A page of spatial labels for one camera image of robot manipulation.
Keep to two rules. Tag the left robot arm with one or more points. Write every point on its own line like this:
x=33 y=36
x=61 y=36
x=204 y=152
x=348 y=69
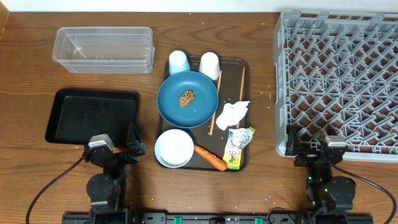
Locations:
x=107 y=190

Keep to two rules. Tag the black waste tray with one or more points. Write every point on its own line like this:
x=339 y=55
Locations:
x=77 y=115

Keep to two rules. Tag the dark blue plate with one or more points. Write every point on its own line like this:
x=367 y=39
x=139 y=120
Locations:
x=195 y=114

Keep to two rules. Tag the dark brown serving tray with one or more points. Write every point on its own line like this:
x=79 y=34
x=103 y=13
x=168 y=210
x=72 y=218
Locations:
x=232 y=71

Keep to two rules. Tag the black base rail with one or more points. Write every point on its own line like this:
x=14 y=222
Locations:
x=161 y=218

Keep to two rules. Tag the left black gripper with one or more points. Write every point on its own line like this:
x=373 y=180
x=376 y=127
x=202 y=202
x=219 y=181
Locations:
x=137 y=145

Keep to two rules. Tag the brown textured food piece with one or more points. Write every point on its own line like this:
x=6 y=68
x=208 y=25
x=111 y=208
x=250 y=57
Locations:
x=186 y=99

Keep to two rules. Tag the white cup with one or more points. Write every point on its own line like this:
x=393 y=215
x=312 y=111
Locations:
x=210 y=65

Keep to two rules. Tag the orange carrot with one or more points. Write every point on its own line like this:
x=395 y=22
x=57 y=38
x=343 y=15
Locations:
x=211 y=158

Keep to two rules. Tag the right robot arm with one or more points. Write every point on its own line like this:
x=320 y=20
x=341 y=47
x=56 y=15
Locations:
x=332 y=196

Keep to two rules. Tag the light blue cup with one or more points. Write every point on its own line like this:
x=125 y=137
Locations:
x=178 y=62

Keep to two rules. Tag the light blue bowl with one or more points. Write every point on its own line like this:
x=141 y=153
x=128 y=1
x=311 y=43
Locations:
x=159 y=155

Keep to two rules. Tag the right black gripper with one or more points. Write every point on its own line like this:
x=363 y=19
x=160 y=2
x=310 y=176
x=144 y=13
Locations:
x=295 y=147

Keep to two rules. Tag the green foil snack wrapper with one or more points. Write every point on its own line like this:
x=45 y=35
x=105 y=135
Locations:
x=237 y=140

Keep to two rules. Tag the crumpled white napkin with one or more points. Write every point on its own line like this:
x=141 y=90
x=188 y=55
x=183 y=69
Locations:
x=232 y=114

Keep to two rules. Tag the white rice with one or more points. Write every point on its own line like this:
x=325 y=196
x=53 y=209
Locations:
x=175 y=147

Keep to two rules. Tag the clear plastic bin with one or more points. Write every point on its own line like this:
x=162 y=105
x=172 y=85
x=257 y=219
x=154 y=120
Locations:
x=105 y=50

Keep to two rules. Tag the grey dishwasher rack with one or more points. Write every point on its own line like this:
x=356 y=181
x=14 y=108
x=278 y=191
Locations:
x=337 y=70

